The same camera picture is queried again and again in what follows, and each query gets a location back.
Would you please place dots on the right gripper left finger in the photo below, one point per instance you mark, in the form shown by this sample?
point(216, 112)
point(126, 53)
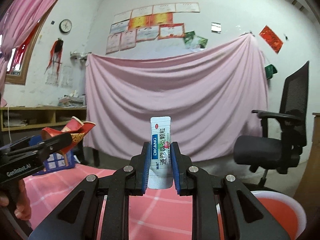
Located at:
point(146, 169)

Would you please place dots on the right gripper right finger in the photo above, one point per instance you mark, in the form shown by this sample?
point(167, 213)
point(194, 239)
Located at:
point(206, 190)

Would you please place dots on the red crushed paper cup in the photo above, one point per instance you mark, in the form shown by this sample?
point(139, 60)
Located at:
point(76, 128)

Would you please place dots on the white medicine sachet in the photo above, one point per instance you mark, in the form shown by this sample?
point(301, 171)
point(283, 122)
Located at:
point(160, 172)

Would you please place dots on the left hand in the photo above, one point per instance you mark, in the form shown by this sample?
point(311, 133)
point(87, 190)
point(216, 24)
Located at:
point(23, 209)

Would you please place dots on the red and white basin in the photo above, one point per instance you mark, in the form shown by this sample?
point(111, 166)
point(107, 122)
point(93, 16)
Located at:
point(280, 212)

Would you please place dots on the blue cardboard box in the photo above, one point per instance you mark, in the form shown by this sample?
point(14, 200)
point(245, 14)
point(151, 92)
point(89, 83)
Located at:
point(57, 162)

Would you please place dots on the wooden cabinet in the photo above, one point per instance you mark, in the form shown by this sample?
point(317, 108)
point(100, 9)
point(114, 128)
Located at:
point(307, 193)

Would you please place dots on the stack of books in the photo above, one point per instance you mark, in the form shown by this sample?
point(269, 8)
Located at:
point(72, 100)

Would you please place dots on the pink checked tablecloth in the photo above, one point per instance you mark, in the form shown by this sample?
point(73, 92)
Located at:
point(159, 214)

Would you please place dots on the black office chair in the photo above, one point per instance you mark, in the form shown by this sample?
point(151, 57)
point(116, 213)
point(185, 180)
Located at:
point(284, 133)

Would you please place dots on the pink hanging bed sheet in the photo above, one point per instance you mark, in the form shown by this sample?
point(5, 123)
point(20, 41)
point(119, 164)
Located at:
point(209, 96)

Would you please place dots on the pink window curtain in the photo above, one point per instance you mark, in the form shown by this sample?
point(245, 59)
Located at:
point(19, 20)

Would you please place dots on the wooden wall shelf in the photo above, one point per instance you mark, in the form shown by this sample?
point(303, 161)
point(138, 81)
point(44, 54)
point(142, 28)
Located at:
point(22, 118)

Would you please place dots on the wooden window frame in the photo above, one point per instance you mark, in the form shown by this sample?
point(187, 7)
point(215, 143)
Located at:
point(19, 62)

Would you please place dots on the red tassel wall ornament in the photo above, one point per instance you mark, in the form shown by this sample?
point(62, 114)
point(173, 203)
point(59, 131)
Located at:
point(56, 55)

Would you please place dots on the round wall clock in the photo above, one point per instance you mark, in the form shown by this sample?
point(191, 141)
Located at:
point(65, 26)

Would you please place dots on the green wall hanging bag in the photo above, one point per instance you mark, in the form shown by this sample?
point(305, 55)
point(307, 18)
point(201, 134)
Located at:
point(270, 70)

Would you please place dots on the red paper wall poster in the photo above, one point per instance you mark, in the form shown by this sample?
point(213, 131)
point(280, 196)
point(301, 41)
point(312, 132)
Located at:
point(271, 39)

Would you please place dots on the green wall photos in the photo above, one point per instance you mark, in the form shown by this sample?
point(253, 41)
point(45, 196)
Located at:
point(193, 41)

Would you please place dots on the wall certificates cluster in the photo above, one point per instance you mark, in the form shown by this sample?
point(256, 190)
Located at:
point(153, 22)

